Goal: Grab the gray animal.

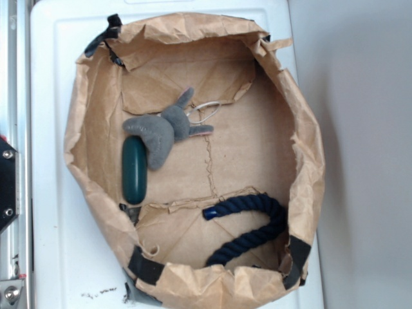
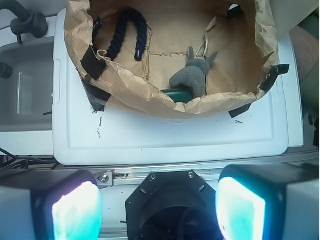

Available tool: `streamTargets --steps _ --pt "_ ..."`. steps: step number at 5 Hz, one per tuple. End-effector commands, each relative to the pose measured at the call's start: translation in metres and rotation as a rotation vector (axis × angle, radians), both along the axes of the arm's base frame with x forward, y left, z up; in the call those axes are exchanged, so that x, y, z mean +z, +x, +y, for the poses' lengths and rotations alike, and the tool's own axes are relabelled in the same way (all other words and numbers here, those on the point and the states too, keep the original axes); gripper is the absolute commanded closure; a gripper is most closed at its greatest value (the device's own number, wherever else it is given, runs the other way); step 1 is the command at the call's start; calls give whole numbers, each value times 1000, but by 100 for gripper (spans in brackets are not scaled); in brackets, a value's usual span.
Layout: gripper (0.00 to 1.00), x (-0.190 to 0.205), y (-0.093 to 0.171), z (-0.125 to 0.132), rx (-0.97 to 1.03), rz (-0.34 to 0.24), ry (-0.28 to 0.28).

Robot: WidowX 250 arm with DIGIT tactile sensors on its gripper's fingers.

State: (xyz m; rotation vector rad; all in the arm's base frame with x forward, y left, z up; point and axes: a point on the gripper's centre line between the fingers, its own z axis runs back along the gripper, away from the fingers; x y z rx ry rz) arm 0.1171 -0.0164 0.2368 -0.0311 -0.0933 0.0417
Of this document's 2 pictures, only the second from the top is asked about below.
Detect white plastic bin lid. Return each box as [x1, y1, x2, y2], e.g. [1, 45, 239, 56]
[52, 10, 289, 166]

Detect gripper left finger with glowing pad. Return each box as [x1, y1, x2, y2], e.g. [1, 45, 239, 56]
[0, 169, 103, 240]

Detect black cables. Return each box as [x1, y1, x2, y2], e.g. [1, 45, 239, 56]
[0, 146, 61, 176]

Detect black tape strip right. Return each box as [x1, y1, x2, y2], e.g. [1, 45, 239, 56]
[228, 64, 290, 119]

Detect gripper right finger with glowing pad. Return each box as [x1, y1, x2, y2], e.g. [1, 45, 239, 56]
[215, 163, 320, 240]

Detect brown paper bag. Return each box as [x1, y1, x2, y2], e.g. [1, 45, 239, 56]
[64, 0, 279, 119]

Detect dark green object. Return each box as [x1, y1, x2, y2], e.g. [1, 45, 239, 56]
[161, 89, 193, 104]

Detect black tape strip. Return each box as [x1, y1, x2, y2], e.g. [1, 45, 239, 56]
[228, 64, 290, 119]
[80, 45, 112, 112]

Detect dark gray faucet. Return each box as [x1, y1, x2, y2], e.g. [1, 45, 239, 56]
[0, 0, 49, 45]

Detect gray sink basin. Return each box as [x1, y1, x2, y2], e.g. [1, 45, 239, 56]
[0, 37, 54, 133]

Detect gray plush bunny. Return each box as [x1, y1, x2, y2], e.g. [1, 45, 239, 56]
[169, 46, 219, 98]

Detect white bag handle cord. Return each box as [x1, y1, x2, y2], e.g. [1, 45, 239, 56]
[194, 35, 210, 60]

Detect aluminium rail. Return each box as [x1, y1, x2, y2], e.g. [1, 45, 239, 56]
[55, 150, 320, 188]

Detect black octagonal mount plate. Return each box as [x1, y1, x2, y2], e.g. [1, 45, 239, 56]
[125, 170, 223, 240]

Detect navy blue rope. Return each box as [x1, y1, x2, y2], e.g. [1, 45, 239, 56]
[106, 8, 149, 62]

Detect black tape strip left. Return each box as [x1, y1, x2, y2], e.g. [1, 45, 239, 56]
[80, 45, 112, 112]

